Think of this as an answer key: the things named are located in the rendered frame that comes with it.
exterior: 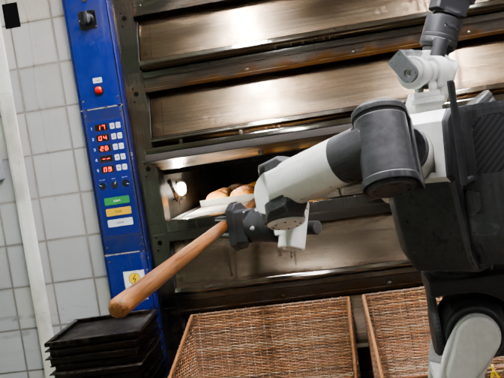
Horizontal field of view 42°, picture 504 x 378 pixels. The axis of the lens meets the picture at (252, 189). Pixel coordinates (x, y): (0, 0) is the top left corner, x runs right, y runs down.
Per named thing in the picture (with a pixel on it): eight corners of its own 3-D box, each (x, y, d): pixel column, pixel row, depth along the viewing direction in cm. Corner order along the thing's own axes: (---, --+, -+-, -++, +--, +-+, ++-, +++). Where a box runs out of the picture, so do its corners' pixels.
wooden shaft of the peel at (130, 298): (128, 319, 88) (124, 297, 88) (107, 321, 89) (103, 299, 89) (266, 199, 258) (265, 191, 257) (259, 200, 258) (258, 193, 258)
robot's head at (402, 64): (450, 72, 127) (425, 44, 130) (429, 72, 121) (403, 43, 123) (428, 94, 131) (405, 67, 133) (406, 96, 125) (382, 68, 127)
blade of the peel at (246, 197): (332, 189, 263) (331, 181, 262) (200, 207, 270) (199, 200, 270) (333, 182, 298) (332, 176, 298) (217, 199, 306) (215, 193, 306)
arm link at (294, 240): (253, 246, 157) (289, 245, 150) (259, 202, 160) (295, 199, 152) (283, 254, 165) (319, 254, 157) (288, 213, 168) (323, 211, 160)
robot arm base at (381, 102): (384, 210, 118) (441, 191, 111) (343, 196, 109) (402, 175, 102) (371, 136, 123) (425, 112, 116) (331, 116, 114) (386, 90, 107)
